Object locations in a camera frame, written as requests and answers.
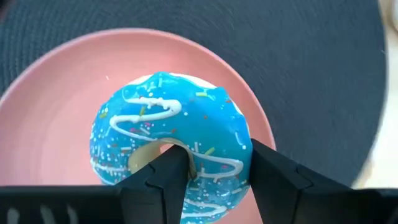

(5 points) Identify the pink round plate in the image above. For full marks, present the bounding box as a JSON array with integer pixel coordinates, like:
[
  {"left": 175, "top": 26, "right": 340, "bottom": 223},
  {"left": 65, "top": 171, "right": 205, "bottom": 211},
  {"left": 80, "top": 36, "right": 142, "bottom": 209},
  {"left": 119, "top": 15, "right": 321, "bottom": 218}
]
[{"left": 0, "top": 27, "right": 277, "bottom": 224}]

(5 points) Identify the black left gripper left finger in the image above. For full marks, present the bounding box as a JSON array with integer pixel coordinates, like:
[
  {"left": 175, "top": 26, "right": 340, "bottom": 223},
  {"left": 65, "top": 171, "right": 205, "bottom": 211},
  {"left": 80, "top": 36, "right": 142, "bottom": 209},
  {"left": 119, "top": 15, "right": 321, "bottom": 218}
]
[{"left": 116, "top": 144, "right": 191, "bottom": 224}]

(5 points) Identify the dark round woven placemat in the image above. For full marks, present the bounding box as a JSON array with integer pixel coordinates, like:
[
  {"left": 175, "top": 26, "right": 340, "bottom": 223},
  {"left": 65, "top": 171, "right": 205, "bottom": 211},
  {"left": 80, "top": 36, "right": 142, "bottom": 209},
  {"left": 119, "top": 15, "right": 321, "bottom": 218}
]
[{"left": 0, "top": 0, "right": 389, "bottom": 187}]

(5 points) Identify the blue iced donut white drizzle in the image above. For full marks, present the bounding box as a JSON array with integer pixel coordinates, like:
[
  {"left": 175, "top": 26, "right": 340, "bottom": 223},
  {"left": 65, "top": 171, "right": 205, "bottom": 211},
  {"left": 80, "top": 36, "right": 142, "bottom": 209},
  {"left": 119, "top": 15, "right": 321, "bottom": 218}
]
[{"left": 89, "top": 71, "right": 253, "bottom": 224}]

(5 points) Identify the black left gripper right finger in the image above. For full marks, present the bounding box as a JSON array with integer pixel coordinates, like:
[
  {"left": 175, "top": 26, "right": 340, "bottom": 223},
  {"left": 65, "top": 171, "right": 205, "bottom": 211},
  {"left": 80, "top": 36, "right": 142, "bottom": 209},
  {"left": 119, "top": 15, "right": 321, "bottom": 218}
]
[{"left": 249, "top": 138, "right": 355, "bottom": 224}]

